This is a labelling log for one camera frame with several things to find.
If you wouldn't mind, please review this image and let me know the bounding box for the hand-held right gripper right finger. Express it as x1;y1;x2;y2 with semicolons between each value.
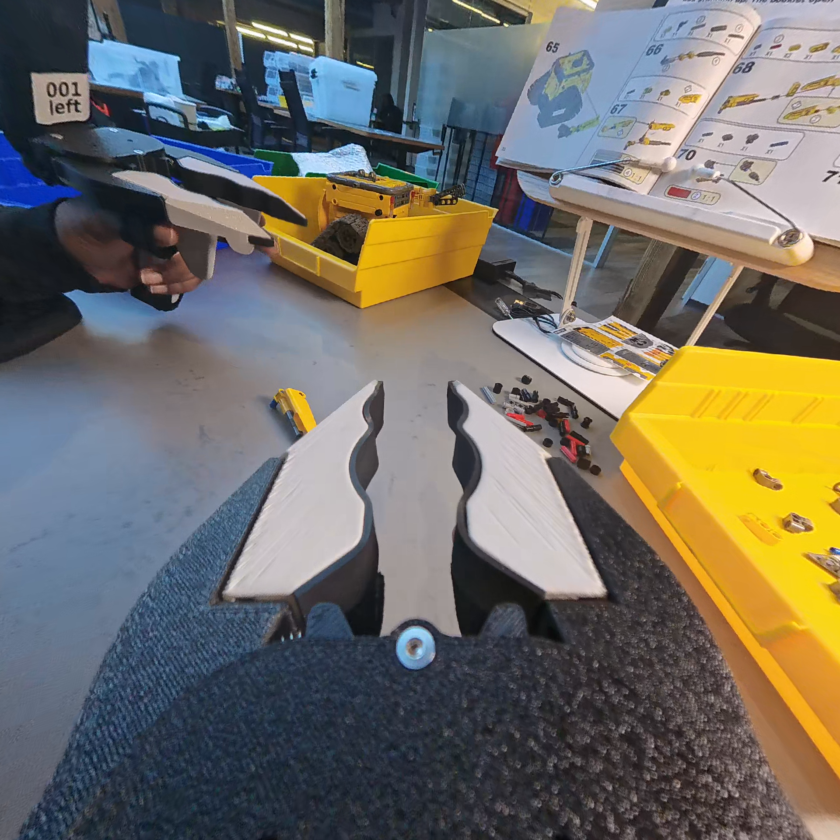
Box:
446;379;609;636

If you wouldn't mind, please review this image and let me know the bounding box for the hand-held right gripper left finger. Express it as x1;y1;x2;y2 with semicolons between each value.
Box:
222;379;387;636

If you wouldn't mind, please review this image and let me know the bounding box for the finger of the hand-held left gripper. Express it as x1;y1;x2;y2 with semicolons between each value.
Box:
171;155;309;228
113;171;275;257

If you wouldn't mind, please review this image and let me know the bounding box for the yellow brick arm with axle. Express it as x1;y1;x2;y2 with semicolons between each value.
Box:
270;388;317;437

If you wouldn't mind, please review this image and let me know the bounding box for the person's left forearm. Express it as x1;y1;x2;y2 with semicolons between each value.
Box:
0;200;86;363

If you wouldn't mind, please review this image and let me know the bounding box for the grey desk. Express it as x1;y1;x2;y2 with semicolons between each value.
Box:
0;223;840;840

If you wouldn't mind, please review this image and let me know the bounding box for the green storage bin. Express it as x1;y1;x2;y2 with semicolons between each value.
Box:
373;163;439;191
252;150;304;178

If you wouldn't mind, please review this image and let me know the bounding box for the pile of black red pieces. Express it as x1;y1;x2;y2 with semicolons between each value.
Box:
482;374;605;476

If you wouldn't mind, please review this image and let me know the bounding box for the clear bubble wrap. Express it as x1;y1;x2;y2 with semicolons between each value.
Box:
292;143;376;179

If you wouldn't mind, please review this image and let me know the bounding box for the yellow tracked brick robot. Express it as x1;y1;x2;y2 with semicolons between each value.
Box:
310;169;467;266

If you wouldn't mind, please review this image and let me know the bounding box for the white translucent storage box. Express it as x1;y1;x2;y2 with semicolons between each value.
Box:
308;56;378;129

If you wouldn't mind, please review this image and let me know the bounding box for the yellow black sticker sheet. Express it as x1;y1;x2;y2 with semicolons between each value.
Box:
554;316;677;382

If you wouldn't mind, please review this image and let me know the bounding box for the yellow storage bin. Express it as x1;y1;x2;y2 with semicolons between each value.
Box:
252;174;497;309
610;346;840;778

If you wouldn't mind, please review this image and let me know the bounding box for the white book stand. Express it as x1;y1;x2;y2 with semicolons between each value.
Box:
492;147;840;421

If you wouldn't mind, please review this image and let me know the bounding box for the open building instruction booklet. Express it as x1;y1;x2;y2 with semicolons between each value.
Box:
495;0;840;244

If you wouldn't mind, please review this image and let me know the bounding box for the black coiled cable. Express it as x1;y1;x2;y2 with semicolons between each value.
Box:
512;301;560;333

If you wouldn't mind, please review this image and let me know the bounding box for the black adapter cable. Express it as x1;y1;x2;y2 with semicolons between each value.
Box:
512;272;565;304

